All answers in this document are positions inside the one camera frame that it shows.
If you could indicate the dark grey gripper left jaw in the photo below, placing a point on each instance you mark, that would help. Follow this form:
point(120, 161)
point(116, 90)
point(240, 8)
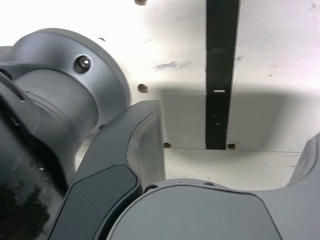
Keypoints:
point(112, 155)

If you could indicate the black tape strip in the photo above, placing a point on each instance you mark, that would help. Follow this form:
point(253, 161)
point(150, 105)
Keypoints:
point(220, 62)

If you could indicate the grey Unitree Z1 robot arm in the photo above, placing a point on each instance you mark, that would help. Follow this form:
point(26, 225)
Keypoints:
point(62, 87)

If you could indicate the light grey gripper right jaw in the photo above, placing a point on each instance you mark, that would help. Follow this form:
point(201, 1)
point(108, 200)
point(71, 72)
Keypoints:
point(300, 205)

